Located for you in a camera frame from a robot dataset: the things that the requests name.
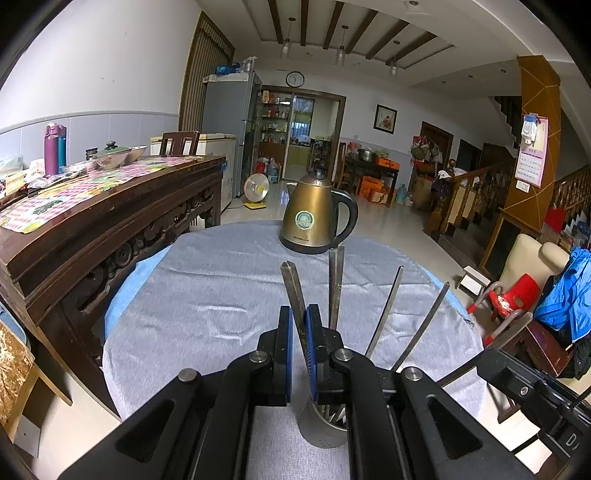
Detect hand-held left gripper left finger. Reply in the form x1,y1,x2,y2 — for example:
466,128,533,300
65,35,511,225
58,305,294,480

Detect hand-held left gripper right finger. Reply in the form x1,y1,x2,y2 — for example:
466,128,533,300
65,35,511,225
305,304,536,480

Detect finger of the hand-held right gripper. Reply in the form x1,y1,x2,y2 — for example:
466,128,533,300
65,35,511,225
475,349,578,410

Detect metal chopstick holder cup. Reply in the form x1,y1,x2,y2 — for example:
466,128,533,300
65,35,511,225
295,399,352,449

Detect red plastic chair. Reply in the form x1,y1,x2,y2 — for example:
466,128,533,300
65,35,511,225
466,273,541,324

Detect grey table cloth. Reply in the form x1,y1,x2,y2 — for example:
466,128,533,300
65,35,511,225
102,220,485,480

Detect blue jacket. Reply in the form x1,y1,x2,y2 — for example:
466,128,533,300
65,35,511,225
533,249,591,344

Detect small white stool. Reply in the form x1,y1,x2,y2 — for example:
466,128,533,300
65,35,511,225
456,265,492,296

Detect beige armchair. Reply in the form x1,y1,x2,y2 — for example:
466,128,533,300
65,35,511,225
487,233,571,296

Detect gold electric kettle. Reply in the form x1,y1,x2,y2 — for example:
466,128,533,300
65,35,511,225
278,167,360,256

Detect round fan heater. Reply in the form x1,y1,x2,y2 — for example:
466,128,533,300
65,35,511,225
243,174,271,210

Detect orange cardboard box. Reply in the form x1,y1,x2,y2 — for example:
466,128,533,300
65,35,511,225
360,175,393,206

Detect wooden stair railing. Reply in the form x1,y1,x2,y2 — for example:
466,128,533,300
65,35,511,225
427,159,515,241

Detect dark wooden dining table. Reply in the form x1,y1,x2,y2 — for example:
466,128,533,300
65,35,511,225
344,154,400,199

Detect white chest freezer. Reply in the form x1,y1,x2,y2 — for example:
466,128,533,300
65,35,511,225
148,132,237,213

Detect pantry shelf with bottles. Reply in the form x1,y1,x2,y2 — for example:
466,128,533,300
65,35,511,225
259,90,294,178

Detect carved dark wooden sideboard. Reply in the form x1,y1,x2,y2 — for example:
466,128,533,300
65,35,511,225
0,154,227,416

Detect wooden chair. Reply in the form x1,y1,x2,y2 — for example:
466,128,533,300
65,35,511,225
159,130,200,158

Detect grey refrigerator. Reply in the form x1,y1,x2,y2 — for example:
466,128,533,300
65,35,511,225
202,71,263,199

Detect checked printed table cover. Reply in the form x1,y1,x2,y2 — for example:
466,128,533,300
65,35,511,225
0,156,208,234

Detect floral bowl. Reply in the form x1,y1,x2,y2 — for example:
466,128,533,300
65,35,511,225
92,152,132,169

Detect green glass lid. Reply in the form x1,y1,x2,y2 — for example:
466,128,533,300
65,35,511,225
95,141,132,158

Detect marble pattern slab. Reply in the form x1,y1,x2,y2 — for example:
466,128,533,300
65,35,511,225
0,318,35,430

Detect wooden clad column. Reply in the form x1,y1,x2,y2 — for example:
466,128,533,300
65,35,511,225
478,55,561,278

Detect purple drinking bottle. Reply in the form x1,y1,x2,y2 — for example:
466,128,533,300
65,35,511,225
44,122,61,177

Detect wall calendar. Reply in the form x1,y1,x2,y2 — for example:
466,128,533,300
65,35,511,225
513,113,549,188

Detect framed wall picture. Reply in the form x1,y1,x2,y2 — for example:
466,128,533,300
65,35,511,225
373,104,399,136

